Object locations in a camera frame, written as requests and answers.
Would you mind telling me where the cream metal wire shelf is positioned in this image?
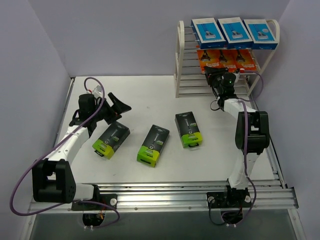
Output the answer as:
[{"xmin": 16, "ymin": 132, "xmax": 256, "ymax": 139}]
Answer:
[{"xmin": 174, "ymin": 20, "xmax": 276, "ymax": 98}]

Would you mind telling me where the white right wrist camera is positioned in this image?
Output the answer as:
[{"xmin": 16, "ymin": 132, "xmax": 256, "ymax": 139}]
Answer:
[{"xmin": 233, "ymin": 68, "xmax": 246, "ymax": 82}]

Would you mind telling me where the black green razor box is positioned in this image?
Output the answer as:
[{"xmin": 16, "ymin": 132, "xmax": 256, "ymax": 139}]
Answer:
[
  {"xmin": 92, "ymin": 121, "xmax": 130, "ymax": 159},
  {"xmin": 136, "ymin": 124, "xmax": 170, "ymax": 168},
  {"xmin": 174, "ymin": 111, "xmax": 203, "ymax": 148}
]

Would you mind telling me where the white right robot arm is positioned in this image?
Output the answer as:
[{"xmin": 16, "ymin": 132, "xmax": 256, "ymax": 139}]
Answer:
[{"xmin": 204, "ymin": 66, "xmax": 270, "ymax": 207}]

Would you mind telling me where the orange Gillette razor box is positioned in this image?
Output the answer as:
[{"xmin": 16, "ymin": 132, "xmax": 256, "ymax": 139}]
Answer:
[
  {"xmin": 218, "ymin": 49, "xmax": 237, "ymax": 72},
  {"xmin": 197, "ymin": 49, "xmax": 221, "ymax": 74},
  {"xmin": 233, "ymin": 49, "xmax": 257, "ymax": 71}
]

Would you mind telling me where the blue white Harry's razor box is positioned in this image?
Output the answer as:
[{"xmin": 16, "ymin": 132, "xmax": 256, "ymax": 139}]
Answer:
[{"xmin": 217, "ymin": 17, "xmax": 253, "ymax": 50}]

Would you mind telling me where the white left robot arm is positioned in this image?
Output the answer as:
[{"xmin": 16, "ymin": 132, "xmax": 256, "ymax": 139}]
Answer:
[{"xmin": 32, "ymin": 92, "xmax": 132, "ymax": 210}]

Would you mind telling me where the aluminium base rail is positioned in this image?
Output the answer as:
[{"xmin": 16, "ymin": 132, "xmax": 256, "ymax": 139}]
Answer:
[{"xmin": 27, "ymin": 181, "xmax": 300, "ymax": 215}]

